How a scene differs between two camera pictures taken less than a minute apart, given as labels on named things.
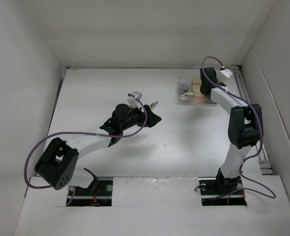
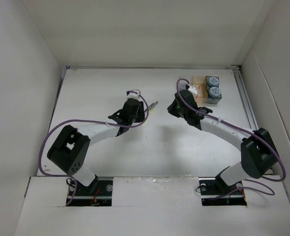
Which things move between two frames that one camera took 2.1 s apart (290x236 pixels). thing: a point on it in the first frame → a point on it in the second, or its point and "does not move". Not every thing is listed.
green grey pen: [153, 104] does not move
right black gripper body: [202, 85] → [176, 111]
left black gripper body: [135, 118] does not move
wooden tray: [198, 97] does not move
